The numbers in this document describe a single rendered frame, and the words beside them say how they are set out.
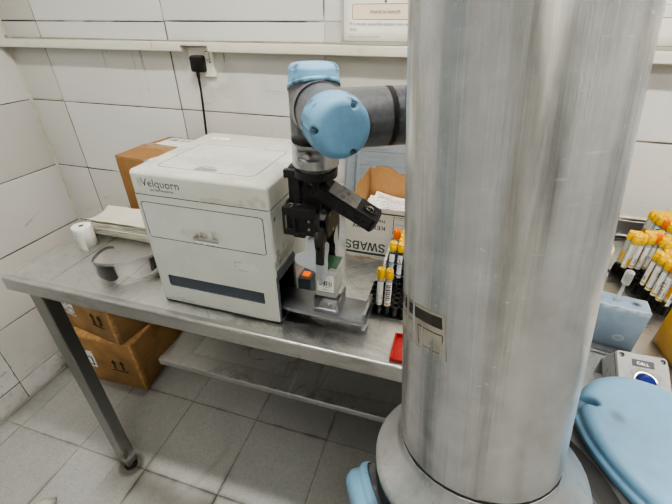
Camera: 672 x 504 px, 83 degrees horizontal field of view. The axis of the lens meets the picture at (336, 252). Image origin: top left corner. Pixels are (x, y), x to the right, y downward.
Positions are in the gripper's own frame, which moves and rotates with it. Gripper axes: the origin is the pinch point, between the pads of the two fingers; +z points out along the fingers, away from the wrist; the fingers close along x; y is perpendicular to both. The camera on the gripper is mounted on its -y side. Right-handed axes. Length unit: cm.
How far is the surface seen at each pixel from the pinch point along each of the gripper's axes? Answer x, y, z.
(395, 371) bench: 8.5, -15.1, 13.5
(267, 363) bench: -33, 36, 73
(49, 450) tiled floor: 9, 110, 100
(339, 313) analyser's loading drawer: 2.0, -2.7, 8.4
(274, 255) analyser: 4.1, 9.0, -4.2
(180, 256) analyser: 4.4, 29.6, -0.3
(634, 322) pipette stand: -7, -54, 5
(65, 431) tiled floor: 1, 111, 100
